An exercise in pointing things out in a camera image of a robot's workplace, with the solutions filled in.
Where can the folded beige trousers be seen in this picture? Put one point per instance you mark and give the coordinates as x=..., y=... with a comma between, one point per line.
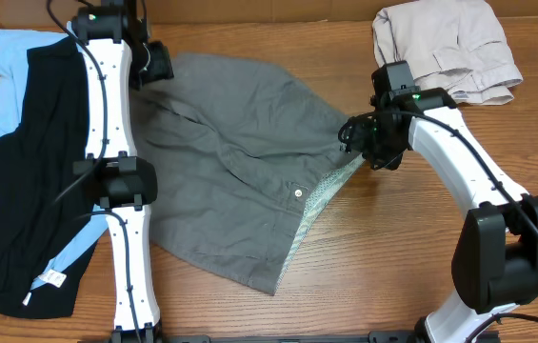
x=457, y=45

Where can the light blue shirt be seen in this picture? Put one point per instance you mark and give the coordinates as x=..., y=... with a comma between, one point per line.
x=14, y=66

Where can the black shirt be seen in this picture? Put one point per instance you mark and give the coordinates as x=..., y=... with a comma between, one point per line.
x=47, y=234

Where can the grey shorts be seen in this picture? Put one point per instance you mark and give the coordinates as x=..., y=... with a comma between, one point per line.
x=246, y=157

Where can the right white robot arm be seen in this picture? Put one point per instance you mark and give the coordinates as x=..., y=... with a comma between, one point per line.
x=495, y=265

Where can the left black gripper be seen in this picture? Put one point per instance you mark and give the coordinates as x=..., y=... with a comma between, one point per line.
x=162, y=67

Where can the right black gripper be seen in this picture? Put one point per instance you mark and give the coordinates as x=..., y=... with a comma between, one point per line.
x=384, y=155

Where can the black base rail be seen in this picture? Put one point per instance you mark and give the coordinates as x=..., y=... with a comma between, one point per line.
x=297, y=338

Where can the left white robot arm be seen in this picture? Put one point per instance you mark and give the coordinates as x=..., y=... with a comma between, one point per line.
x=118, y=58

